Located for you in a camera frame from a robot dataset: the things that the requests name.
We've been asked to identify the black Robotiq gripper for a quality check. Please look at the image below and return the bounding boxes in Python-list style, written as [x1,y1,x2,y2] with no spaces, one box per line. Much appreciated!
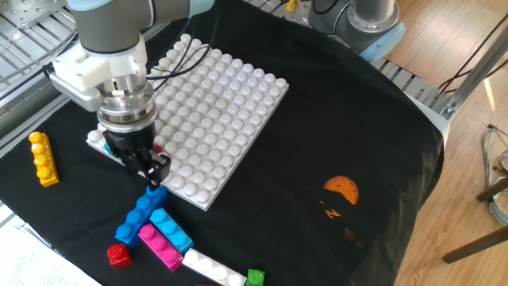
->
[102,125,172,191]

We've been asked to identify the dark blue four-stud block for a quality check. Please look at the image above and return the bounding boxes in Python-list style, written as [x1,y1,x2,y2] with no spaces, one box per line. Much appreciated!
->
[114,185,169,249]

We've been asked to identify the light blue three-stud block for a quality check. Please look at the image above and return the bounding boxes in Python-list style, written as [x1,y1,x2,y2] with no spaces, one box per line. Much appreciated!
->
[149,207,195,254]

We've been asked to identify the white studded baseplate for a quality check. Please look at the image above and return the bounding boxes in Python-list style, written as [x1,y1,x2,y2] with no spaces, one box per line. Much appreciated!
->
[85,33,290,212]

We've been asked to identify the magenta three-stud block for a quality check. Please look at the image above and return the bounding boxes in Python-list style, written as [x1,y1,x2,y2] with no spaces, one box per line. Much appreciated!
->
[137,223,185,273]

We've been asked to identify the red single-stud block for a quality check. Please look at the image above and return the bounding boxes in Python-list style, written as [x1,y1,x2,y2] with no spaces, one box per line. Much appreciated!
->
[106,242,133,269]

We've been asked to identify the yellow four-stud block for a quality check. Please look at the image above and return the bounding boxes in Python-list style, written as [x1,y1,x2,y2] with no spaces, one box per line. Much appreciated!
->
[28,130,60,188]

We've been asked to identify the white four-stud block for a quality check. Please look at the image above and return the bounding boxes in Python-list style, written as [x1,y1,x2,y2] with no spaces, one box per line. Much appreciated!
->
[181,248,247,286]

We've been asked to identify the white paper sheets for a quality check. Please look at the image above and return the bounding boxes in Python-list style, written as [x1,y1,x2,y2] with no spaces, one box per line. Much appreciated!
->
[0,224,103,286]

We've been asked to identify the green two-stud block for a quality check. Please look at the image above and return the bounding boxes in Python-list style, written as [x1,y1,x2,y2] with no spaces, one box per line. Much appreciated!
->
[245,269,266,286]

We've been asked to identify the black cloth with orange print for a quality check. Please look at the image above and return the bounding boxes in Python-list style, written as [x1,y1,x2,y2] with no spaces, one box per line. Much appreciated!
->
[0,0,445,286]

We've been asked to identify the dark furniture leg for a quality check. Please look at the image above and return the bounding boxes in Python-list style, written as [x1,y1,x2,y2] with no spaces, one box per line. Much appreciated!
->
[475,176,508,203]
[442,225,508,265]

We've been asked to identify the brown floor cables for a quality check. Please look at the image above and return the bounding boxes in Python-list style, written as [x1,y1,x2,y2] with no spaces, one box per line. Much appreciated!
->
[437,11,508,95]

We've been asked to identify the aluminium frame post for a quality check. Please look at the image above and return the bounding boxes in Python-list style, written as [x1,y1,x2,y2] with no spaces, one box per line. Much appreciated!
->
[438,29,508,121]

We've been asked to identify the grey cable bundle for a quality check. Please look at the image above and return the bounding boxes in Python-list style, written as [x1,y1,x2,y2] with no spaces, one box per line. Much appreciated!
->
[481,123,508,227]

